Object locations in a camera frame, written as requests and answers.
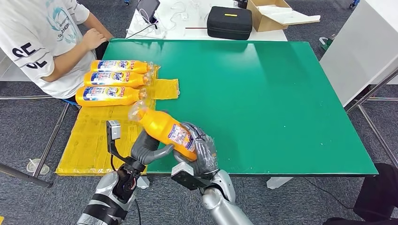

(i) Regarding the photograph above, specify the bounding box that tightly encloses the person's right hand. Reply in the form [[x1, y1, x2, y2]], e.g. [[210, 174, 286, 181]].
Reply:
[[81, 28, 107, 52]]

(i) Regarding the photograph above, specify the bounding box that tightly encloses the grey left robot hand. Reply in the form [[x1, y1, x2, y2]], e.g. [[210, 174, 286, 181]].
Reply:
[[130, 129, 175, 165]]

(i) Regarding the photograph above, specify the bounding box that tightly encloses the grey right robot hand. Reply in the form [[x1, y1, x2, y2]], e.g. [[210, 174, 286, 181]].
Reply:
[[172, 121, 220, 178]]

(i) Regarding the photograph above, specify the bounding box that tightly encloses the orange detergent bottle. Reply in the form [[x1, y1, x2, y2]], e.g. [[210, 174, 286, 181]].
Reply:
[[84, 70, 154, 89], [128, 101, 199, 162], [75, 86, 148, 108], [90, 60, 155, 75]]

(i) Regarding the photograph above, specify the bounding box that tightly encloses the white table leg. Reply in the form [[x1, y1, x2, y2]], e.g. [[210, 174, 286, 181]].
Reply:
[[137, 176, 151, 189], [266, 177, 294, 190]]

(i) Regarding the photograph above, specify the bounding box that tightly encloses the person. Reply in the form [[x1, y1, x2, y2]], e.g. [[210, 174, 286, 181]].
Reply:
[[0, 0, 114, 100]]

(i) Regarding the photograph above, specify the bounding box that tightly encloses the white power strip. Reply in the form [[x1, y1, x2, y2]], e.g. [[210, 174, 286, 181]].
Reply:
[[126, 18, 169, 40]]

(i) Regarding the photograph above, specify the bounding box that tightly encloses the dark tablet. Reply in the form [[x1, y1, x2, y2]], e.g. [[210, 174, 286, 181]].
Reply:
[[136, 0, 161, 24]]

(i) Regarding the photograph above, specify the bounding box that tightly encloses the blue stool seat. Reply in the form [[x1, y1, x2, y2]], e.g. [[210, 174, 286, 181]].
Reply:
[[61, 98, 82, 108]]

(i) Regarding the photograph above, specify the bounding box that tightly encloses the clear plastic cup lid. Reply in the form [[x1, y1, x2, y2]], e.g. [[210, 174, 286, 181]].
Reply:
[[26, 157, 50, 175]]

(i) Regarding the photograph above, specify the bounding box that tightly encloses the black zip case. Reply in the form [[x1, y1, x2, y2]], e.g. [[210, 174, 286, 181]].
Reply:
[[207, 6, 253, 41]]

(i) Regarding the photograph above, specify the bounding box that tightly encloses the open cardboard box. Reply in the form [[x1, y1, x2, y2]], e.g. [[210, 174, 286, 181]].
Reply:
[[246, 0, 321, 33]]

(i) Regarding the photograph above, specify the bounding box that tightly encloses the white sheet in box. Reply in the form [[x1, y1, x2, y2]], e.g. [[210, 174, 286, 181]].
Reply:
[[258, 5, 321, 25]]

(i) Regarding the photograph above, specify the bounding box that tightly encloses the green floor object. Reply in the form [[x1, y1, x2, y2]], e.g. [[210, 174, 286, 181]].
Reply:
[[318, 34, 337, 52]]

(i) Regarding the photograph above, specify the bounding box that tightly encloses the white cabinet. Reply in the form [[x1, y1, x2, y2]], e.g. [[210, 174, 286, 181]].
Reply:
[[319, 0, 398, 108]]

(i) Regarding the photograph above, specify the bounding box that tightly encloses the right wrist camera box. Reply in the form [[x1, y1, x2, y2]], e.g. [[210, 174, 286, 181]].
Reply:
[[170, 162, 213, 191]]

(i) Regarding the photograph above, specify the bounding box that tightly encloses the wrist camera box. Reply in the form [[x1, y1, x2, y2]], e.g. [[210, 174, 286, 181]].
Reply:
[[170, 162, 213, 191], [106, 120, 147, 173]]

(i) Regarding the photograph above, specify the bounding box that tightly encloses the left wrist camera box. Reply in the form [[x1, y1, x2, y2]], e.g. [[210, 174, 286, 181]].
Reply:
[[106, 120, 147, 173]]

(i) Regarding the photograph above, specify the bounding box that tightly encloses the steel tube frame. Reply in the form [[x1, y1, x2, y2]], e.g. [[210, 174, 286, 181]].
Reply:
[[344, 69, 398, 168], [0, 94, 73, 188]]

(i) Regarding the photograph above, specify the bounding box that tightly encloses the white charging cable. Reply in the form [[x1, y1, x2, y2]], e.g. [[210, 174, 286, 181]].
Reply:
[[161, 1, 194, 32]]

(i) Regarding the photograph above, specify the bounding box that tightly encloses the black floor cable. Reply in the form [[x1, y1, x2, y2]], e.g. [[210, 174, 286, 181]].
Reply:
[[306, 177, 356, 207]]

